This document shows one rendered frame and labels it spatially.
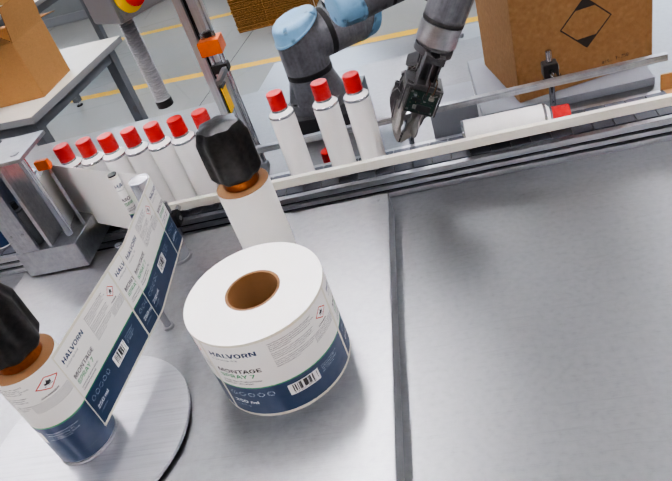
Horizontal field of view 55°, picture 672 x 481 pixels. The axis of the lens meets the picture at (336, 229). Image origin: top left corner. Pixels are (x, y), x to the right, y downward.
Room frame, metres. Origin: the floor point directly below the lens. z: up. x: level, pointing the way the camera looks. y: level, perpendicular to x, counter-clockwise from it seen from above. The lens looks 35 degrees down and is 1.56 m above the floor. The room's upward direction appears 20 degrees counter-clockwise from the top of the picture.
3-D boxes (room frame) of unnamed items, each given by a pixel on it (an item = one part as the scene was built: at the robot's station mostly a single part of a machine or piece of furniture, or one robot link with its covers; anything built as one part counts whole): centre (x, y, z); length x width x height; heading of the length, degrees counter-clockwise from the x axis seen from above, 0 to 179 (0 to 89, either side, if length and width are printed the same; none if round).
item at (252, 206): (0.92, 0.12, 1.03); 0.09 x 0.09 x 0.30
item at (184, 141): (1.23, 0.23, 0.98); 0.05 x 0.05 x 0.20
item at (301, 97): (1.53, -0.07, 0.93); 0.15 x 0.15 x 0.10
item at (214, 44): (1.26, 0.12, 1.05); 0.10 x 0.04 x 0.33; 166
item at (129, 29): (1.34, 0.25, 1.18); 0.04 x 0.04 x 0.21
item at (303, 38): (1.53, -0.08, 1.05); 0.13 x 0.12 x 0.14; 104
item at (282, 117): (1.19, 0.03, 0.98); 0.05 x 0.05 x 0.20
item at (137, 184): (1.06, 0.30, 0.97); 0.05 x 0.05 x 0.19
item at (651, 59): (1.17, -0.17, 0.96); 1.07 x 0.01 x 0.01; 76
